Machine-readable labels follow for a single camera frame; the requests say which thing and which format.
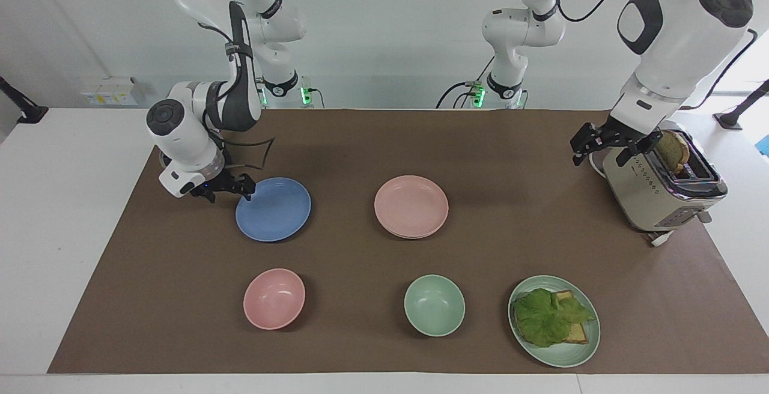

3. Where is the beige plate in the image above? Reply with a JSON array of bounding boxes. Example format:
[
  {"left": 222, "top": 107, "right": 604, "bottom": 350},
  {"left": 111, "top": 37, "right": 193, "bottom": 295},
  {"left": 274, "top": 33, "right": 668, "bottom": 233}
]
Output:
[{"left": 380, "top": 226, "right": 445, "bottom": 240}]

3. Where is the pink bowl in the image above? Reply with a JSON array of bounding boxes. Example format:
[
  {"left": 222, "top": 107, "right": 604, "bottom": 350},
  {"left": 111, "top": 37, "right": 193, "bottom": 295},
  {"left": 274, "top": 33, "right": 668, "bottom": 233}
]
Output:
[{"left": 243, "top": 268, "right": 306, "bottom": 330}]

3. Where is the green lettuce leaf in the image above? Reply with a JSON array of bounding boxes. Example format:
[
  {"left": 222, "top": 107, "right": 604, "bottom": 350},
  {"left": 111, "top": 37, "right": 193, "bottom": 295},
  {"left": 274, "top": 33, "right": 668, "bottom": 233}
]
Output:
[{"left": 512, "top": 288, "right": 596, "bottom": 348}]

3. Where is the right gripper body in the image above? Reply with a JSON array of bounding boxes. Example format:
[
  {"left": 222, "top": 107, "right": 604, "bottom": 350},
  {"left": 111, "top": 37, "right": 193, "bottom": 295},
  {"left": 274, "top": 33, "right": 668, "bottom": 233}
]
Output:
[{"left": 190, "top": 172, "right": 239, "bottom": 203}]

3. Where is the black stand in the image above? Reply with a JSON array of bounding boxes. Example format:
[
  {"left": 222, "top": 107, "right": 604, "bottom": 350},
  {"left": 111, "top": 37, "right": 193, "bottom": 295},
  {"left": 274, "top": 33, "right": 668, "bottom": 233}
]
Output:
[
  {"left": 713, "top": 79, "right": 769, "bottom": 130},
  {"left": 0, "top": 76, "right": 49, "bottom": 125}
]

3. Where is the white wall socket box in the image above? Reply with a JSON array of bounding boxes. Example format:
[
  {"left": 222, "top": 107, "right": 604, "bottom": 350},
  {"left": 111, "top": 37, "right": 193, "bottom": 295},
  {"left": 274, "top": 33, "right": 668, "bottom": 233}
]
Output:
[{"left": 81, "top": 76, "right": 145, "bottom": 107}]

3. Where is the pink plate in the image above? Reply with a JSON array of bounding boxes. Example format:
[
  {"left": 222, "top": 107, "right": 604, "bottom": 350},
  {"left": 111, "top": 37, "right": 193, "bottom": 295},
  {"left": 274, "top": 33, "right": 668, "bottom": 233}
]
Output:
[{"left": 374, "top": 175, "right": 449, "bottom": 238}]

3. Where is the beige metal toaster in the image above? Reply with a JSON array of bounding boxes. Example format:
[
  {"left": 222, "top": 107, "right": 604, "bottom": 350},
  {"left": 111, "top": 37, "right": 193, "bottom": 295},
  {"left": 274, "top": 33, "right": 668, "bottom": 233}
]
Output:
[{"left": 602, "top": 129, "right": 729, "bottom": 233}]

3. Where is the green plate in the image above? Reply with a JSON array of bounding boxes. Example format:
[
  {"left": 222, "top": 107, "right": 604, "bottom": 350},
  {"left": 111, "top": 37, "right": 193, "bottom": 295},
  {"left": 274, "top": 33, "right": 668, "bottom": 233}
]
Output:
[{"left": 508, "top": 275, "right": 601, "bottom": 368}]

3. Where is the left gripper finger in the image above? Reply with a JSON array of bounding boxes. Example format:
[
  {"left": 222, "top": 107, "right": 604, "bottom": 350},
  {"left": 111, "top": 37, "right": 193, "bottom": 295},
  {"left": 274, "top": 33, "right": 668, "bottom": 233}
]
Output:
[
  {"left": 616, "top": 131, "right": 664, "bottom": 166},
  {"left": 570, "top": 122, "right": 605, "bottom": 167}
]

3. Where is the blue plate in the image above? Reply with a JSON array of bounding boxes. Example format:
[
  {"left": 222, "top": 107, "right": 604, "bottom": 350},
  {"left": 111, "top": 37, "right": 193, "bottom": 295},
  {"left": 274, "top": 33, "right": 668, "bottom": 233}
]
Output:
[{"left": 235, "top": 177, "right": 312, "bottom": 243}]

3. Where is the toasted bread slice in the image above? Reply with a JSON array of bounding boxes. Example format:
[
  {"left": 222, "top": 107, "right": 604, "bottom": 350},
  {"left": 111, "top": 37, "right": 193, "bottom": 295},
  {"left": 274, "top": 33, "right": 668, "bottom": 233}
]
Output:
[{"left": 553, "top": 290, "right": 590, "bottom": 345}]

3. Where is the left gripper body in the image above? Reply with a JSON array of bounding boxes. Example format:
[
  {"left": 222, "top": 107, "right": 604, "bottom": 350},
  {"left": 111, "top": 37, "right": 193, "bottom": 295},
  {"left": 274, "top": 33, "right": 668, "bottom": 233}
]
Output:
[{"left": 601, "top": 116, "right": 645, "bottom": 144}]

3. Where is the green bowl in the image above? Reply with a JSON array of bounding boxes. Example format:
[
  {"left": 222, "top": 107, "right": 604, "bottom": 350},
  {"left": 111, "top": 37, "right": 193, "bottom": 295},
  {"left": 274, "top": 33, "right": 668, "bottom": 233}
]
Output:
[{"left": 404, "top": 274, "right": 466, "bottom": 338}]

